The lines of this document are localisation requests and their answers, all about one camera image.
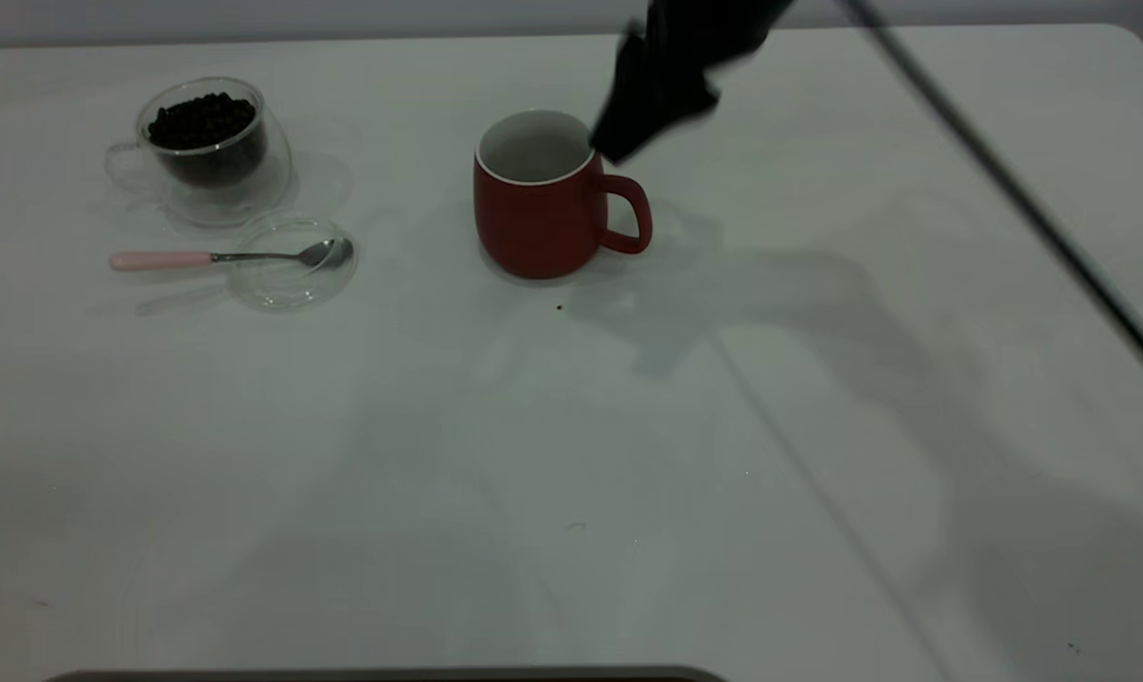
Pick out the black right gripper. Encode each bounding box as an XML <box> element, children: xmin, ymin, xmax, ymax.
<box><xmin>588</xmin><ymin>0</ymin><xmax>795</xmax><ymax>164</ymax></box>

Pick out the red ceramic mug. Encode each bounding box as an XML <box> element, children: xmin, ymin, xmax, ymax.
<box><xmin>473</xmin><ymin>110</ymin><xmax>653</xmax><ymax>280</ymax></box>

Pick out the pink-handled metal spoon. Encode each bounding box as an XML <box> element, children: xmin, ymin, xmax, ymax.
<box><xmin>110</xmin><ymin>239</ymin><xmax>355</xmax><ymax>274</ymax></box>

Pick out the double-walled glass cup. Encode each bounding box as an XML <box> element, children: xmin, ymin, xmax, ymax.
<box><xmin>105</xmin><ymin>78</ymin><xmax>295</xmax><ymax>226</ymax></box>

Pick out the coffee beans heap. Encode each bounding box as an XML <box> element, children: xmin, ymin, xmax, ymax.
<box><xmin>148</xmin><ymin>93</ymin><xmax>259</xmax><ymax>154</ymax></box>

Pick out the small clear glass dish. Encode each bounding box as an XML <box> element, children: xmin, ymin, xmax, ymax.
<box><xmin>229</xmin><ymin>213</ymin><xmax>358</xmax><ymax>313</ymax></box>

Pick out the thin black cable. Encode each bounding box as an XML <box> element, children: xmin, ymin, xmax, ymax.
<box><xmin>836</xmin><ymin>0</ymin><xmax>1143</xmax><ymax>394</ymax></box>

